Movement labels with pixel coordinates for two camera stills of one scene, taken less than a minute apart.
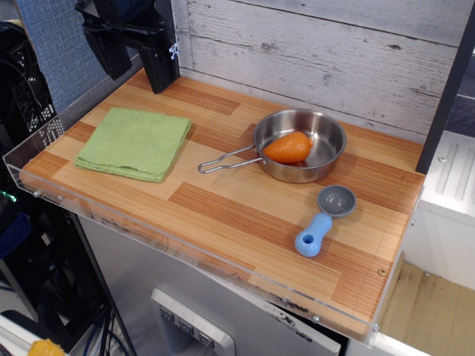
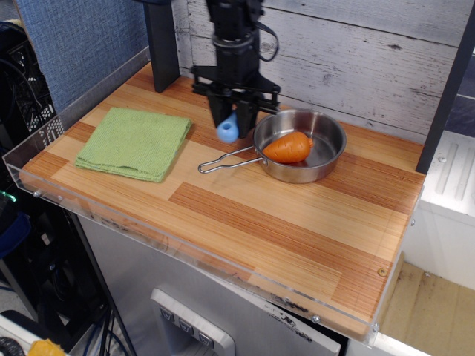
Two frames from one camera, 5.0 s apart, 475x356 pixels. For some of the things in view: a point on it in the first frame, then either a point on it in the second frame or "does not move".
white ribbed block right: [449, 186] does not move
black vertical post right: [447, 91] does not move
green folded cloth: [134, 143] does not move
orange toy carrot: [291, 147] does not move
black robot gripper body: [129, 21] to [237, 74]
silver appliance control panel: [184, 331] does not move
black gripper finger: [162, 64] to [246, 113]
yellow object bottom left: [45, 347] does not move
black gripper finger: [110, 49] to [221, 107]
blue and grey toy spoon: [336, 201] to [228, 131]
